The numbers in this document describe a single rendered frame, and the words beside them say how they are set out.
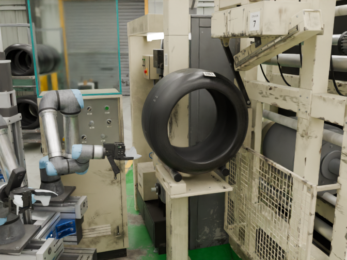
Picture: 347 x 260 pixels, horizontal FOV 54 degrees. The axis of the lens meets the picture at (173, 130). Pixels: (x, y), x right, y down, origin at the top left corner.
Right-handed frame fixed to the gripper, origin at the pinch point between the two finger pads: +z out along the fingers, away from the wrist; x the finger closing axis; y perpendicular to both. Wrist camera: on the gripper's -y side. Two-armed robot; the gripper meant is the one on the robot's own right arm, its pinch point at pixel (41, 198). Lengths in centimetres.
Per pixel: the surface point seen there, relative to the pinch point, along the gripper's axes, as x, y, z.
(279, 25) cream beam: -80, -73, 58
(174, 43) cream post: -100, -68, -8
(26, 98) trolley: -256, -14, -351
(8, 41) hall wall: -636, -161, -955
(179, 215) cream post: -118, 44, -6
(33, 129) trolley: -259, 33, -339
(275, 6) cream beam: -77, -80, 56
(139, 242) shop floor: -146, 87, -57
